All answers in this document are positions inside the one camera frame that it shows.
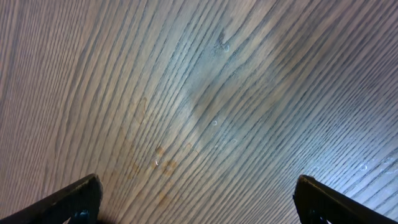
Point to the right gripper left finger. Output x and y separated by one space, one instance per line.
78 202

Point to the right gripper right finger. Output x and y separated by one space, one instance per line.
317 203

